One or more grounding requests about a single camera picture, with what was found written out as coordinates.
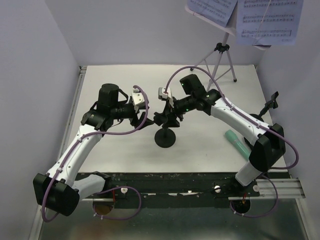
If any black mounting rail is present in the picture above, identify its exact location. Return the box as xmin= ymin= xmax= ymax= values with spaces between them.
xmin=88 ymin=172 xmax=260 ymax=209

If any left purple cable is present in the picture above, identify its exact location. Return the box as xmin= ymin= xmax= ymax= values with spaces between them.
xmin=41 ymin=84 xmax=151 ymax=223

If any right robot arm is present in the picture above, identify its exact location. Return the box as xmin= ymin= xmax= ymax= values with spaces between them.
xmin=154 ymin=74 xmax=286 ymax=196

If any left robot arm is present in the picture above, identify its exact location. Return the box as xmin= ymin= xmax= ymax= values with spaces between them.
xmin=33 ymin=83 xmax=152 ymax=223

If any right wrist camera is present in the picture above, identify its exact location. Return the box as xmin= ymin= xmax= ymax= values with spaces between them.
xmin=158 ymin=87 xmax=174 ymax=108

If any purple cable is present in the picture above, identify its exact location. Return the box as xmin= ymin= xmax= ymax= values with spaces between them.
xmin=164 ymin=66 xmax=300 ymax=218
xmin=41 ymin=84 xmax=151 ymax=223

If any black mic stand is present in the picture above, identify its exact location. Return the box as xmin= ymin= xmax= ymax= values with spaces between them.
xmin=153 ymin=112 xmax=176 ymax=148
xmin=250 ymin=91 xmax=279 ymax=122

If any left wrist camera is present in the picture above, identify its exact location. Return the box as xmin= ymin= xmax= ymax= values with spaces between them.
xmin=131 ymin=85 xmax=146 ymax=113

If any green microphone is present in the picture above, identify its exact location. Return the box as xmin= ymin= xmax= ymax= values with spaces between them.
xmin=224 ymin=129 xmax=250 ymax=160

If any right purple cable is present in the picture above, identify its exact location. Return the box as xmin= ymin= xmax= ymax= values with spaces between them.
xmin=164 ymin=66 xmax=300 ymax=218

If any aluminium frame rail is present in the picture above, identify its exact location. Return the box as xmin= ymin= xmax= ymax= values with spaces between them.
xmin=27 ymin=65 xmax=307 ymax=240

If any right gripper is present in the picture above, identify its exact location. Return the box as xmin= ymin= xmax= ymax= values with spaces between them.
xmin=162 ymin=94 xmax=196 ymax=129

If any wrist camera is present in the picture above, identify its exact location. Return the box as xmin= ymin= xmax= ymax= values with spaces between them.
xmin=131 ymin=85 xmax=146 ymax=113
xmin=158 ymin=87 xmax=174 ymax=108

